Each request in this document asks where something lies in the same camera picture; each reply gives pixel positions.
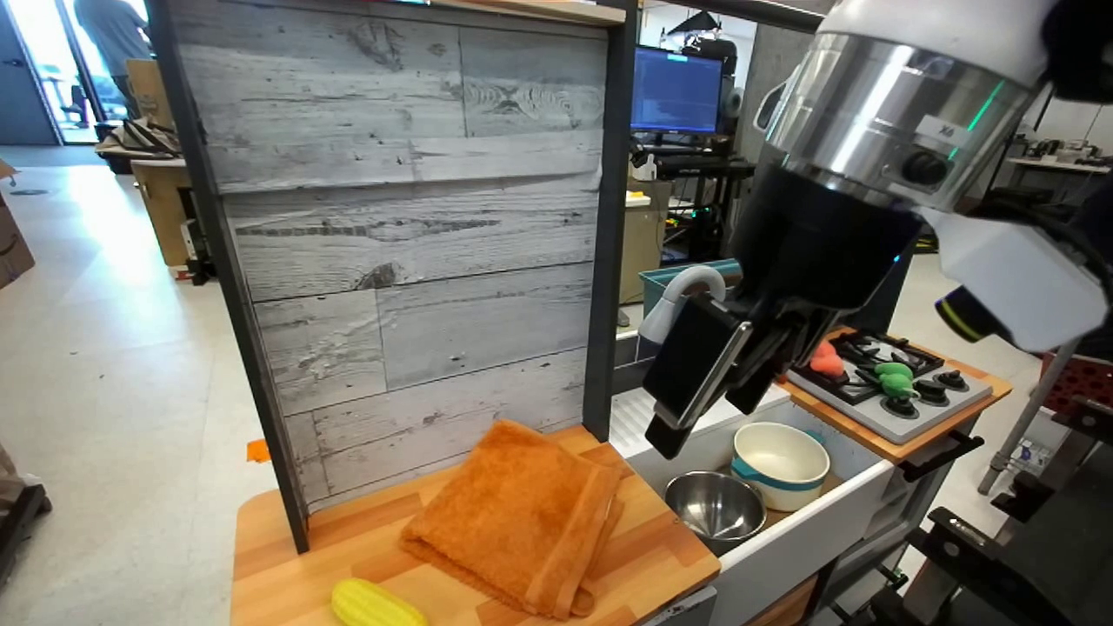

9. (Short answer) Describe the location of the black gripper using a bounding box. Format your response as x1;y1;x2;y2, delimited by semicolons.
727;169;922;416

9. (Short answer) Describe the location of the orange terry towel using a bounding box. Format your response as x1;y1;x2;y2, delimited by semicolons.
398;416;638;624

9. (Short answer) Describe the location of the yellow corn plush toy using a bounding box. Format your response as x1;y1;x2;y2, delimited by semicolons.
326;575;435;626

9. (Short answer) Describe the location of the pink plush toy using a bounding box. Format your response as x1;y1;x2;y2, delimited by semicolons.
807;336;852;385

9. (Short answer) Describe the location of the green plush toy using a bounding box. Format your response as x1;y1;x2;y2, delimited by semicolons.
874;358;919;401

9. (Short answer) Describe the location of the grey toy stove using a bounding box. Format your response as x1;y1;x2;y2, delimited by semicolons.
785;328;999;448

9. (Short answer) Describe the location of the black box with silver edge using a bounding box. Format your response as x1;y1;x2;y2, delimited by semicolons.
640;293;759;464

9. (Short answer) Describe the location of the stainless steel bowl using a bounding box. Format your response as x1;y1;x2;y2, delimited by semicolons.
660;466;769;555

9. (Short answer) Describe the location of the blue-screen monitor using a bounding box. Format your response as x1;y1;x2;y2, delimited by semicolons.
628;43;729;144

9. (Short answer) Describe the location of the red plastic crate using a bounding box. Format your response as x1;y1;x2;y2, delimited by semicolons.
1035;350;1113;423

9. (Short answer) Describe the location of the wooden bench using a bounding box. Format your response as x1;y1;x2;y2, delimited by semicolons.
99;113;201;280

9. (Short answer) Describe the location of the cream pot with teal handles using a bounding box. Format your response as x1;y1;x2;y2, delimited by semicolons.
727;416;835;519

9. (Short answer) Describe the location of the black cabinet handle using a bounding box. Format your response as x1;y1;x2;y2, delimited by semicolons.
896;429;987;487

